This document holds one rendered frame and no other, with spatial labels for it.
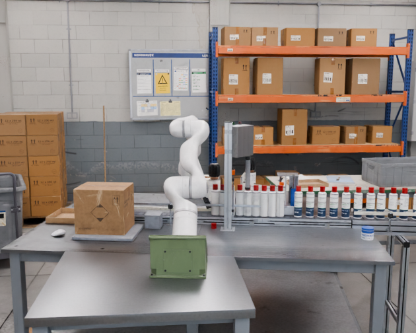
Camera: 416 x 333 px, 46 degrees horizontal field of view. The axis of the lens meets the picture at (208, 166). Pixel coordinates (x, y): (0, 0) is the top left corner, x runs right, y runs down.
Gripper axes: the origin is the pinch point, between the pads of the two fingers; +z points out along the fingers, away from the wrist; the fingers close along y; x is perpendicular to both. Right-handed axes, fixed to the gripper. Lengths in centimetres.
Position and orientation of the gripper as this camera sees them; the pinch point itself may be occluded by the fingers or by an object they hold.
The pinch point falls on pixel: (208, 205)
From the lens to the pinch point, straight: 320.6
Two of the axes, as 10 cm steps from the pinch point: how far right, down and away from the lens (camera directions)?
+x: -9.4, 3.2, 1.4
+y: 0.9, -1.6, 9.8
